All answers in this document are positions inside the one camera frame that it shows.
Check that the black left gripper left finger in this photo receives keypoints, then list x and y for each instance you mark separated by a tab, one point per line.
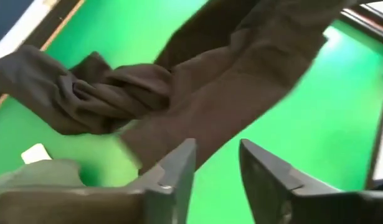
85	207

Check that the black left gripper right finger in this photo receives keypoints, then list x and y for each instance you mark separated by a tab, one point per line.
287	205

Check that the dark green garment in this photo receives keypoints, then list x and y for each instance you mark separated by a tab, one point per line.
38	175

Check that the grey heathered t-shirt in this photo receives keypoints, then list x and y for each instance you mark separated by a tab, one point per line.
35	153

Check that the black garment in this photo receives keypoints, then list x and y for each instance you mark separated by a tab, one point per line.
225	77

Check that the navy white striped laundry bin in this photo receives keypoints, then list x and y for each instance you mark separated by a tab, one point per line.
10	18

